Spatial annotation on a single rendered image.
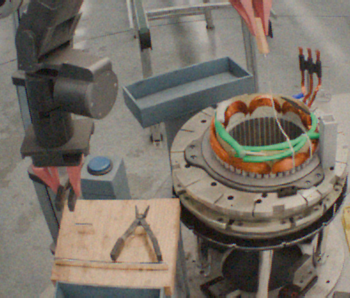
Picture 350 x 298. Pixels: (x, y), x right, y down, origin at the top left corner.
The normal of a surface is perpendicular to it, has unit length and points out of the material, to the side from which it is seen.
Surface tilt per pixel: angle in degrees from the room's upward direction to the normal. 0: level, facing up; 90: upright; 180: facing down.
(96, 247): 0
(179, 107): 90
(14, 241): 0
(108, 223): 0
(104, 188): 90
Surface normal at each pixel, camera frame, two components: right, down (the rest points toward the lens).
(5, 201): -0.11, -0.80
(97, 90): 0.87, 0.23
